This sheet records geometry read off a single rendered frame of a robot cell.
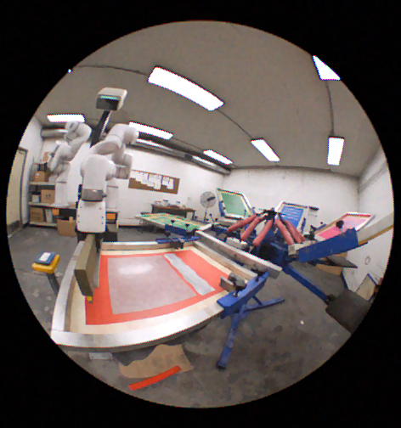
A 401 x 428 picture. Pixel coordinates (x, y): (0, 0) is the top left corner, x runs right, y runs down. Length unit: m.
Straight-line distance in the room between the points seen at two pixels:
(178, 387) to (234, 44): 3.04
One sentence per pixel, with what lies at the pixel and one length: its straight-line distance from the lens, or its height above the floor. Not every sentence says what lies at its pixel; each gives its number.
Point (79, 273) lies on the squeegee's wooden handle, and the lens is 0.29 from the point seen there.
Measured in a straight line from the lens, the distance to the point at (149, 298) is 0.46.
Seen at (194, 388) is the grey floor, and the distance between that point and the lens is 1.31.
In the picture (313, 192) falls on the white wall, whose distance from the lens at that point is 4.61.
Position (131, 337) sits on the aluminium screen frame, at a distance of 0.34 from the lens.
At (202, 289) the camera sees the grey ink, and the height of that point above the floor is 0.96.
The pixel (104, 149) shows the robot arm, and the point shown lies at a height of 1.45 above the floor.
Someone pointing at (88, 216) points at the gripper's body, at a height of 1.20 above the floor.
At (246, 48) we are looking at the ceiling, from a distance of 1.81.
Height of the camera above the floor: 1.30
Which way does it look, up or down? 7 degrees down
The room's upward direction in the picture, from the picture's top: 10 degrees clockwise
